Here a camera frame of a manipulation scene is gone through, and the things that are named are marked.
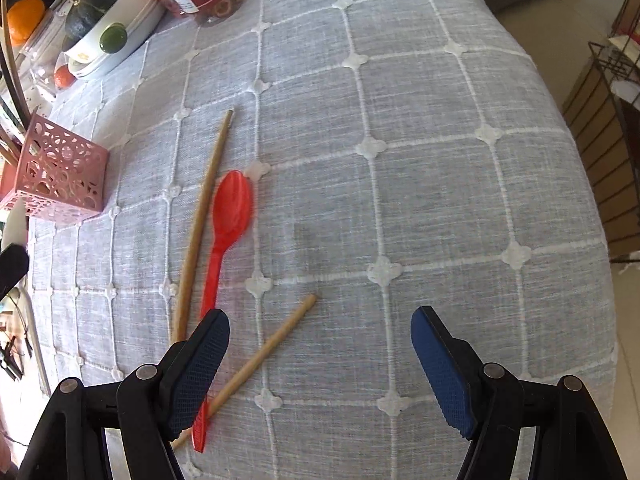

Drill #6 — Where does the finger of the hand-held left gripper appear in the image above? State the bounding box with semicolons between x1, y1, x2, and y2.
0;244;30;299

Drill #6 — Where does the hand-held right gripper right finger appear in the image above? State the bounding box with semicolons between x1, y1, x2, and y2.
411;306;628;480

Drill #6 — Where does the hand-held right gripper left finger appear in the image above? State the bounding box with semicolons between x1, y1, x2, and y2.
17;309;231;480

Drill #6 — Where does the white spoon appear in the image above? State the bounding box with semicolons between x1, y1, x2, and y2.
2;199;28;248

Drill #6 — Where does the plain bamboo chopstick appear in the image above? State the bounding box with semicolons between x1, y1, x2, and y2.
169;107;236;346
170;294;318;451

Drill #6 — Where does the pink perforated utensil basket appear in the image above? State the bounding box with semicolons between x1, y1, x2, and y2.
0;114;110;225

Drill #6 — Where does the red plastic spoon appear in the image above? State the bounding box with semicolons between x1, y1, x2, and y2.
191;170;255;453

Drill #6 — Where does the black chopstick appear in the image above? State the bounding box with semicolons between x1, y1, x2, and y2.
0;52;27;123

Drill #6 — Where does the white plate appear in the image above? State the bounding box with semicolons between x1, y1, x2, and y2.
67;7;167;77
70;55;131;82

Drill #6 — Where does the grey checked tablecloth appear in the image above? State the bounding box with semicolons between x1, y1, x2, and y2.
25;0;621;480

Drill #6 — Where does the large orange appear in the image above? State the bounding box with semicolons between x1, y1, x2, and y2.
6;0;47;45

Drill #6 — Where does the dark green squash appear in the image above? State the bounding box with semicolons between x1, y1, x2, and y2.
62;0;132;53

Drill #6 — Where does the black wire rack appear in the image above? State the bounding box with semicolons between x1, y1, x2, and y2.
560;0;640;266

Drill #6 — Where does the cream bowl with green handle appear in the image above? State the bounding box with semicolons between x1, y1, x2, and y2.
60;0;168;68

